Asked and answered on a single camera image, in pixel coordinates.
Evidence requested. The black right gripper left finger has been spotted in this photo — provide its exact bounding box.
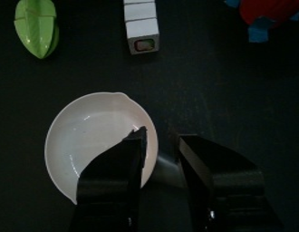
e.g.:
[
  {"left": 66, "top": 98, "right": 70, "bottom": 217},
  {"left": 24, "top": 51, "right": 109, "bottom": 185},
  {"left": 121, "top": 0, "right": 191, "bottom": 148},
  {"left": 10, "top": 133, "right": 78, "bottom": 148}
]
[{"left": 68, "top": 126, "right": 149, "bottom": 232}]

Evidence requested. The white segmented toy sushi roll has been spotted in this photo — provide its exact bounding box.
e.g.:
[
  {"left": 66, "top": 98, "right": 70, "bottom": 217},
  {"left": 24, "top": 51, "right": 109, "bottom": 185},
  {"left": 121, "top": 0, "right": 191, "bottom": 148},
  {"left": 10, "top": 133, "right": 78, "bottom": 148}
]
[{"left": 123, "top": 0, "right": 161, "bottom": 56}]

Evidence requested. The red and blue toy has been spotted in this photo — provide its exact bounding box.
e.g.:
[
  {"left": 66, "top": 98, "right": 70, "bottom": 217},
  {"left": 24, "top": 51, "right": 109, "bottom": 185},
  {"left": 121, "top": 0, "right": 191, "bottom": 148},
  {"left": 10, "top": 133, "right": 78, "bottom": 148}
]
[{"left": 224, "top": 0, "right": 299, "bottom": 44}]

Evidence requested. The white shallow bowl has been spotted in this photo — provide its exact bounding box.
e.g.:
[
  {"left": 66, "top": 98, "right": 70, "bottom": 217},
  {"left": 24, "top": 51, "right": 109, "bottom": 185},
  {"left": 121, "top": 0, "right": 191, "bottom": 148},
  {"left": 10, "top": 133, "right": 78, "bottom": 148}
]
[{"left": 44, "top": 92, "right": 160, "bottom": 206}]

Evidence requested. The green toy leaf vegetable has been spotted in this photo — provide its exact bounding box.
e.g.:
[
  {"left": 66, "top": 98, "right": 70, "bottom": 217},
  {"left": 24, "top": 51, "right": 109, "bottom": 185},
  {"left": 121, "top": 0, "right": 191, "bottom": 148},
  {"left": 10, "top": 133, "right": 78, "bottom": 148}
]
[{"left": 13, "top": 0, "right": 60, "bottom": 60}]

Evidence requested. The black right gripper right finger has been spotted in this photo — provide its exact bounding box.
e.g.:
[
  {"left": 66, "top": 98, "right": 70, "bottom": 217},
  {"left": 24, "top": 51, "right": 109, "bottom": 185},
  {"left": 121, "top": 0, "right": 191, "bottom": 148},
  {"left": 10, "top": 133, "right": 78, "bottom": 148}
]
[{"left": 177, "top": 134, "right": 285, "bottom": 232}]

